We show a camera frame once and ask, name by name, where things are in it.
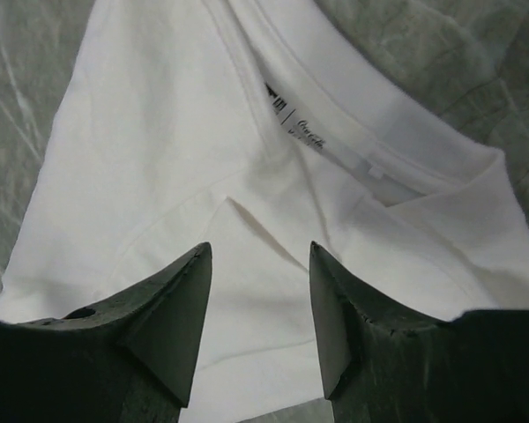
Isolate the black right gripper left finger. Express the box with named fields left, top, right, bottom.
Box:
left=0, top=242, right=212, bottom=422

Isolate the white t-shirt red print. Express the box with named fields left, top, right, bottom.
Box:
left=0, top=1, right=529, bottom=422

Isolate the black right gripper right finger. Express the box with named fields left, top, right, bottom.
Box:
left=309, top=243, right=529, bottom=422

